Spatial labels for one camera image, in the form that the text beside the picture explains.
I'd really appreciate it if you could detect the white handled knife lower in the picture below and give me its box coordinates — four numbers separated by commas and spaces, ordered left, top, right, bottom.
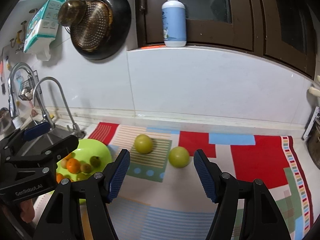
308, 87, 320, 98

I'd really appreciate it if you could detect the small green tomato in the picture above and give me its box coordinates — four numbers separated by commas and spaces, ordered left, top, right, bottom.
76, 172, 89, 181

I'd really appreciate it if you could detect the left hand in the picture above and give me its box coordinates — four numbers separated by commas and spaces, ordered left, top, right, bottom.
20, 199, 35, 223

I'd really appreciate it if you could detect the blue white pump bottle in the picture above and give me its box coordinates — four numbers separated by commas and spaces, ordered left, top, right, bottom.
162, 0, 187, 47

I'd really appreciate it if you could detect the wall hook rail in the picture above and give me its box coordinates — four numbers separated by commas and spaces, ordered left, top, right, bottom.
10, 21, 27, 54

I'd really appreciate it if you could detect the teal white tissue box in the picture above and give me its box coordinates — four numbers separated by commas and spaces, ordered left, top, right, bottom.
23, 0, 65, 61

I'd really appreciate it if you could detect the small brass pot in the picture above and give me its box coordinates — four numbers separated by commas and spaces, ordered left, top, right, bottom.
57, 0, 87, 27

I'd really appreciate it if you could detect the large chrome kitchen faucet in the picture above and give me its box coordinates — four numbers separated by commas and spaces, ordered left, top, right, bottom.
8, 62, 55, 129

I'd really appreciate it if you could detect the dark wooden window frame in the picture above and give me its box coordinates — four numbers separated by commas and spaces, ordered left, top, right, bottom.
135, 0, 316, 78

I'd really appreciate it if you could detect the metal dish rack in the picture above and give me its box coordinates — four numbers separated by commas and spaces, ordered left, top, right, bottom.
302, 107, 319, 141

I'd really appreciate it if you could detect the black frying pan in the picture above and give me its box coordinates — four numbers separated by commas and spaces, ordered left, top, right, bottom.
70, 0, 131, 61

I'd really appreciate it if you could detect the lime green plate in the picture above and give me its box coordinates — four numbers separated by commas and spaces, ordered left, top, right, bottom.
48, 138, 113, 205

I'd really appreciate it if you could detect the steel pot on rack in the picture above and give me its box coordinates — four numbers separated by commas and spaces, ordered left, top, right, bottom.
307, 131, 320, 169

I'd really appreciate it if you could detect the stainless steel sink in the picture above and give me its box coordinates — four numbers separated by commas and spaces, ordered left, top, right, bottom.
1, 125, 75, 160

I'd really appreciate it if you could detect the black wire sink basket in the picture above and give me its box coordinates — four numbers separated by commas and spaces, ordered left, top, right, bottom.
16, 70, 39, 101

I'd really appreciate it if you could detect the small orange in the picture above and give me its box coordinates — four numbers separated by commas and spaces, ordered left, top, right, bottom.
56, 173, 65, 183

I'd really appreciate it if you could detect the brown kiwi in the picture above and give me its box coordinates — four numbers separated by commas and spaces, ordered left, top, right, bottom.
60, 159, 68, 169
80, 163, 92, 174

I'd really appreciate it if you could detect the small green fruit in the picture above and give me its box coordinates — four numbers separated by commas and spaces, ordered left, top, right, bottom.
89, 156, 101, 168

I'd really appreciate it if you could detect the perforated metal strainer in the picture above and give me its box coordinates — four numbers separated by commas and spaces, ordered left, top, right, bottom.
71, 0, 113, 52

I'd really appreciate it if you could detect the colourful patterned cloth mat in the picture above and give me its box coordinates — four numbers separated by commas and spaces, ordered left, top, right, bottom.
87, 122, 319, 239

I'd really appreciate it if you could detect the slim chrome gooseneck faucet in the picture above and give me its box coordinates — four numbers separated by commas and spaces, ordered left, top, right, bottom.
32, 76, 86, 139

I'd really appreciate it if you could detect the large orange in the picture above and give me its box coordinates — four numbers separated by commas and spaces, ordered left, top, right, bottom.
64, 152, 75, 160

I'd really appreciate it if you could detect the green guava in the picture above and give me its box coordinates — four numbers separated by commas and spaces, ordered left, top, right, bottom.
134, 134, 153, 154
168, 146, 190, 168

